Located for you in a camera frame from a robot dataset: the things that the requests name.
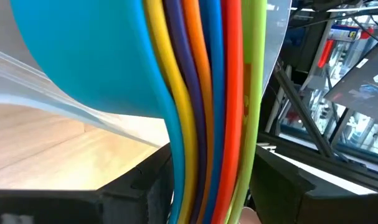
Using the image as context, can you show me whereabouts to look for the clear plastic basket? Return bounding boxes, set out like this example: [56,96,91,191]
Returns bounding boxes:
[0,0,293,149]

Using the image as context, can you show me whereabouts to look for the purple measuring cup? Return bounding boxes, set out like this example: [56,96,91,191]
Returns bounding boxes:
[162,0,209,224]

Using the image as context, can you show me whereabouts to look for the colourful measuring cups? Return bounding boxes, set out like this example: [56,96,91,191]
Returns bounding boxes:
[212,0,245,224]

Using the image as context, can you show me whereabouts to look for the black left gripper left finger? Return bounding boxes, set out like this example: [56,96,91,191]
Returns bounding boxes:
[0,142,175,224]

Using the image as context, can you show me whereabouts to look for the black aluminium frame rail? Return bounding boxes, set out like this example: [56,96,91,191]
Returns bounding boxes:
[257,132,378,194]

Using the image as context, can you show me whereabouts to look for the black diagonal frame brace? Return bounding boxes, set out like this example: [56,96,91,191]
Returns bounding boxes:
[274,67,335,158]

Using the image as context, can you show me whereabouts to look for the green measuring cup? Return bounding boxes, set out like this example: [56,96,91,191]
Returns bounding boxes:
[225,0,268,224]

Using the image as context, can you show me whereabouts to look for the yellow measuring cup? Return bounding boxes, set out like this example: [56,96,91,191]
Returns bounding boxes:
[143,0,199,224]

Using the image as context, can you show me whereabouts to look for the dark tilted panel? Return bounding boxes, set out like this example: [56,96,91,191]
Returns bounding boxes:
[324,42,378,125]

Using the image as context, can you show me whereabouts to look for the large teal measuring cup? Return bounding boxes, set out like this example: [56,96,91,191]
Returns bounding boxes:
[9,0,186,224]

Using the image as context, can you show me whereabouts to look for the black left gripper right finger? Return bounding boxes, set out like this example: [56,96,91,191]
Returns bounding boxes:
[249,144,378,224]

